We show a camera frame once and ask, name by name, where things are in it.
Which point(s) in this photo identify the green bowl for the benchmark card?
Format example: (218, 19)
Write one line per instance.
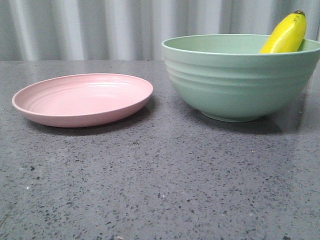
(227, 78)

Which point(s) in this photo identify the pink plate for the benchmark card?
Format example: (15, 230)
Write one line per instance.
(83, 100)

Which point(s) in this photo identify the yellow banana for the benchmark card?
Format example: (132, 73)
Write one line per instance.
(287, 35)

